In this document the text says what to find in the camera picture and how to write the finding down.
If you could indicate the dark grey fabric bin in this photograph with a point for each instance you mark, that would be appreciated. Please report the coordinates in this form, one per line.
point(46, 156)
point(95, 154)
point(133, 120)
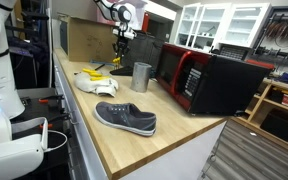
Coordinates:
point(144, 50)

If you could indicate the black equipment rack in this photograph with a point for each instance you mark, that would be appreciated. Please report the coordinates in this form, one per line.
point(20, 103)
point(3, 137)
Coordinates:
point(34, 63)

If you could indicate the large cardboard box blue print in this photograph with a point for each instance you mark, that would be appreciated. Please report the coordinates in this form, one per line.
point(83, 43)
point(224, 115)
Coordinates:
point(84, 40)

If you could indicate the black case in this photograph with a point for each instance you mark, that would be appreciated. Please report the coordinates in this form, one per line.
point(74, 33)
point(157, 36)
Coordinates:
point(280, 126)

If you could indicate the black clamp orange tip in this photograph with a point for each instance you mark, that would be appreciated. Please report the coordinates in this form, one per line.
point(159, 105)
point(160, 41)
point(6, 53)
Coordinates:
point(50, 98)
point(59, 118)

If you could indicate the black tool pegboard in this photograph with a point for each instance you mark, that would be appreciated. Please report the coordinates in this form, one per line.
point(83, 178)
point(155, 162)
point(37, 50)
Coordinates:
point(284, 30)

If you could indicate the metal cylinder cup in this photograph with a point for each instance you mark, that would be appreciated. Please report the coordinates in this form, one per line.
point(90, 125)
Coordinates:
point(140, 78)

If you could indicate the red vertical panel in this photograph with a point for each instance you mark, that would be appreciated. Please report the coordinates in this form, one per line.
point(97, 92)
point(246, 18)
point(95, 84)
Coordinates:
point(145, 23)

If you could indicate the red and black microwave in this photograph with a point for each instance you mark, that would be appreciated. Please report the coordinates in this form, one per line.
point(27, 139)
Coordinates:
point(224, 83)

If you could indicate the black wedge wrench stand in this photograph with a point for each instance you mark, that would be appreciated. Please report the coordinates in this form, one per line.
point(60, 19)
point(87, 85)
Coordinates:
point(122, 71)

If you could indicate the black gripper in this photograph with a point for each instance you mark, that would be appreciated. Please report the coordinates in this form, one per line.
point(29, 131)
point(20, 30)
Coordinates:
point(123, 44)

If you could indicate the white crumpled towel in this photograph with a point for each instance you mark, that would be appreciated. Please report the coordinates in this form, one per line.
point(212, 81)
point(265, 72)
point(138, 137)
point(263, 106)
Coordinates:
point(90, 86)

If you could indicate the grey canvas shoe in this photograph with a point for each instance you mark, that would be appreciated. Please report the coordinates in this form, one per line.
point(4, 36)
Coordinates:
point(124, 116)

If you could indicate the wooden shelf unit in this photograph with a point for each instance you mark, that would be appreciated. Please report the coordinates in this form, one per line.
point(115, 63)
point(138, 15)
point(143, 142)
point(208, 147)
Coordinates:
point(260, 100)

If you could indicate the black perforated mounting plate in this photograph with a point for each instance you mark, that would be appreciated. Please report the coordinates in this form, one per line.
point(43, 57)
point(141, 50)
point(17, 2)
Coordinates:
point(30, 108)

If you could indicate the white glass-door cabinet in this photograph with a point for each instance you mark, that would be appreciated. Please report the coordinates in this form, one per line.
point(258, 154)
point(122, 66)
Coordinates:
point(237, 26)

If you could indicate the black perforated tray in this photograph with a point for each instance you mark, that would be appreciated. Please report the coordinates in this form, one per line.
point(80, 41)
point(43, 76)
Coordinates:
point(234, 52)

